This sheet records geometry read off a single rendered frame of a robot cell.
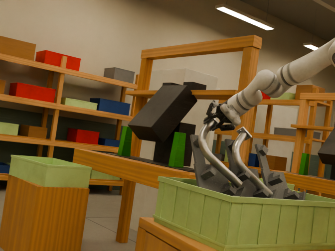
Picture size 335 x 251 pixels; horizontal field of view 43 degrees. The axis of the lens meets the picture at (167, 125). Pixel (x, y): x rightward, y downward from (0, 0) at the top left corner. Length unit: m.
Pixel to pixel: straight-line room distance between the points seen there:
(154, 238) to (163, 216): 0.08
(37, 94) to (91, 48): 1.60
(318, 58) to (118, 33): 7.22
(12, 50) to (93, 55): 1.72
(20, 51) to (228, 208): 5.90
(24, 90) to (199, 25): 4.38
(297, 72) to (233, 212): 0.46
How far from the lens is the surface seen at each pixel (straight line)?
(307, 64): 1.33
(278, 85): 1.44
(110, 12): 8.37
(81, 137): 7.35
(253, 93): 1.45
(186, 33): 9.41
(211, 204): 1.38
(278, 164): 7.43
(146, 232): 1.65
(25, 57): 6.97
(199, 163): 1.61
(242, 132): 1.76
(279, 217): 1.47
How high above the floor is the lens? 1.10
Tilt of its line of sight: 2 degrees up
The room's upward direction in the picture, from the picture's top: 8 degrees clockwise
